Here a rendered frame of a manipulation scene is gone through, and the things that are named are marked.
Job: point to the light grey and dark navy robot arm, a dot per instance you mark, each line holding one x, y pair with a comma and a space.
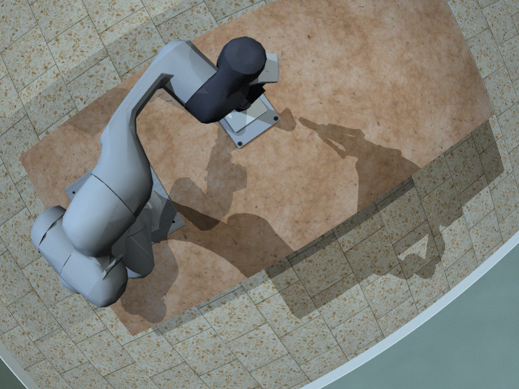
81, 243

